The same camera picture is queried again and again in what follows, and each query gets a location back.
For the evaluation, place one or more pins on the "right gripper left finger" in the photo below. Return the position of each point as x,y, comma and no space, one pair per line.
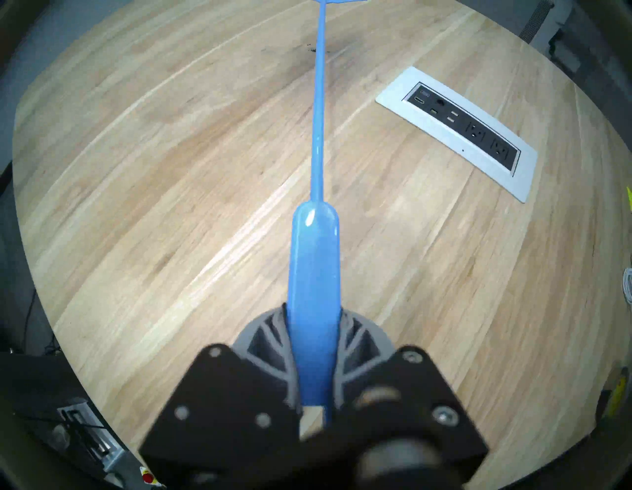
222,420

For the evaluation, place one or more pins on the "silver table power outlet box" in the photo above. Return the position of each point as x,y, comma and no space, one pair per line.
461,131

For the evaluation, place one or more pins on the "grey mesh office chair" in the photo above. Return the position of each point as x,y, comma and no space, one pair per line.
535,20

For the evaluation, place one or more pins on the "blue plastic fly swatter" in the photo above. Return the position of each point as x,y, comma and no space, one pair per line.
316,276

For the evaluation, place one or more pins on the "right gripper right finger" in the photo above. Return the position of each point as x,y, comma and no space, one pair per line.
405,410

